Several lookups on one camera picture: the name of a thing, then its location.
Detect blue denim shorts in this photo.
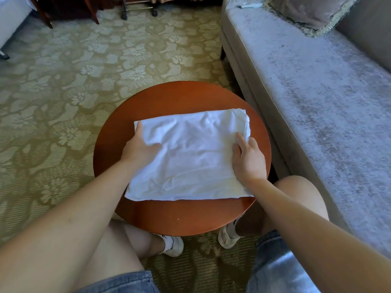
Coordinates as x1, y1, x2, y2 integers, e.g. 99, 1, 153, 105
76, 230, 321, 293

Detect dark wooden nightstand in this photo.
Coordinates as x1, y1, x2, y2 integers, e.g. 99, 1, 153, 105
27, 0, 100, 29

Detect person's right leg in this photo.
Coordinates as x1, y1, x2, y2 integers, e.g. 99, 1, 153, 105
235, 175, 329, 238

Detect person's left hand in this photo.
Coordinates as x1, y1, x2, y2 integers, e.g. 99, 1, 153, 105
120, 121, 163, 175

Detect black valet stand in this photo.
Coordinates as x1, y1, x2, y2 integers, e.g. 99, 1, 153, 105
119, 0, 158, 21

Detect grey velvet chaise sofa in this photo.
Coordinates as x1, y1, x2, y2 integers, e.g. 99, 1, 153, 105
219, 0, 391, 260

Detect round wooden table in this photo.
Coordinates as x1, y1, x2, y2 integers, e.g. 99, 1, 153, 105
93, 81, 272, 237

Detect person's right forearm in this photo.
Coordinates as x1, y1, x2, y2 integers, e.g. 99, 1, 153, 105
247, 179, 391, 293

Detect brown fringed cushion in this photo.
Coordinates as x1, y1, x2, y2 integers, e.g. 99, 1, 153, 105
264, 0, 362, 38

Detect person's right hand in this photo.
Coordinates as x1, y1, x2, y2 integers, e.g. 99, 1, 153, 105
231, 132, 268, 188

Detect white sneaker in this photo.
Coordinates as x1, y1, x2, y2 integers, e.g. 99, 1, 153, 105
154, 234, 185, 258
217, 219, 243, 249

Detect white T-shirt dark print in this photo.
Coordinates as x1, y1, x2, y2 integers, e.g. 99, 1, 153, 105
125, 108, 254, 202

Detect person's left forearm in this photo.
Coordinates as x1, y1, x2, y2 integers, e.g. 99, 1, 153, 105
0, 162, 140, 293

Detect white bed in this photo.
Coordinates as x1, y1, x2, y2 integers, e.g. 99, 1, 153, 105
0, 0, 34, 60

